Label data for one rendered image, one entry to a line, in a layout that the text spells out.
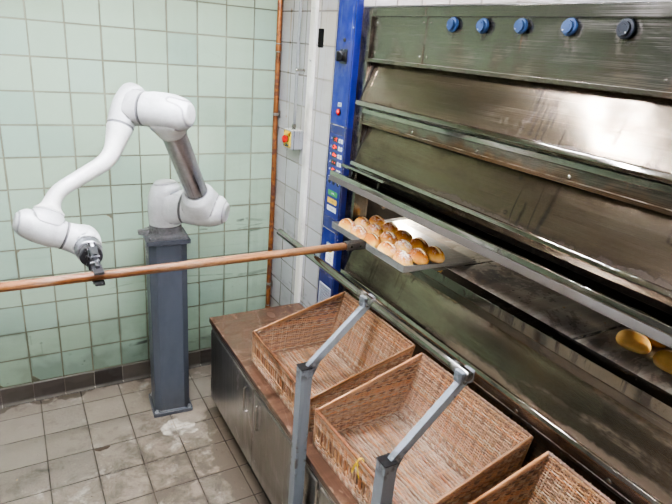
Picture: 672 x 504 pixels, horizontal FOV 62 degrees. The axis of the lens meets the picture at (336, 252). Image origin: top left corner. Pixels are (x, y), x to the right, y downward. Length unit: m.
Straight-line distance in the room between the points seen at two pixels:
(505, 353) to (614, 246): 0.55
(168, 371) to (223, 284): 0.66
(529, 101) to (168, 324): 2.02
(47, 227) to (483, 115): 1.52
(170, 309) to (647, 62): 2.29
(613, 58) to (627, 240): 0.46
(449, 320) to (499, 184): 0.56
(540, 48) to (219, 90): 1.85
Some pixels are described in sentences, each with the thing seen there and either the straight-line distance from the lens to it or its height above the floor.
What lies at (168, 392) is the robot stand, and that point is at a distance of 3.19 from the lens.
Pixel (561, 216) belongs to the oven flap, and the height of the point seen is 1.54.
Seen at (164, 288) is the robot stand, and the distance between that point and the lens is 2.89.
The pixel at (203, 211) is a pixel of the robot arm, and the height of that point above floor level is 1.18.
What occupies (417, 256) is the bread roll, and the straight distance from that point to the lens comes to 2.14.
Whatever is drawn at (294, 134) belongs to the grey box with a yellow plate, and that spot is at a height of 1.49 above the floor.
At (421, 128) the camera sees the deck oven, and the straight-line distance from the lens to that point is 2.15.
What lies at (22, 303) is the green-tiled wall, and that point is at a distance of 3.28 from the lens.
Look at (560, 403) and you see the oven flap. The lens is 1.84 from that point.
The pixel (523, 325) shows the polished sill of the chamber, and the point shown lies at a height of 1.17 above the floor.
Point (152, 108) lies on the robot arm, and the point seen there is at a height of 1.67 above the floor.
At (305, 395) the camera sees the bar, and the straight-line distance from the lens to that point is 1.90.
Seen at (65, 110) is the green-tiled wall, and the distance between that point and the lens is 3.02.
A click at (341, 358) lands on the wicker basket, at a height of 0.59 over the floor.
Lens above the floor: 1.95
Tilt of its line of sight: 20 degrees down
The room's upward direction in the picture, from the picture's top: 5 degrees clockwise
